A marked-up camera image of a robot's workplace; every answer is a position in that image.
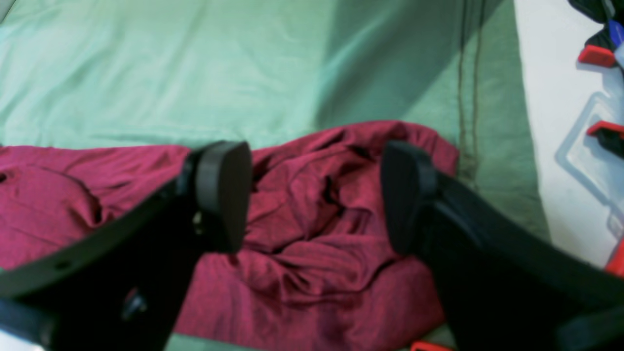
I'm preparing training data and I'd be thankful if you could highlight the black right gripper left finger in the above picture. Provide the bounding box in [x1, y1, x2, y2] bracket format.
[1, 141, 253, 351]

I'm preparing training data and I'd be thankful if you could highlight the red long-sleeve T-shirt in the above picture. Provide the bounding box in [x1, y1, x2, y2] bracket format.
[0, 121, 459, 351]

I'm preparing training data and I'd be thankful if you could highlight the orange left edge clamp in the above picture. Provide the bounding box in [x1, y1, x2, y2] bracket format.
[568, 0, 624, 69]

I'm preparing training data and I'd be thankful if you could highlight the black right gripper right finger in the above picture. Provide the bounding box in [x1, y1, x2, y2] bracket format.
[380, 140, 624, 351]

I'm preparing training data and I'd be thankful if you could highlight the green table cloth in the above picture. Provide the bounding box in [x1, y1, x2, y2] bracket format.
[1, 0, 550, 242]

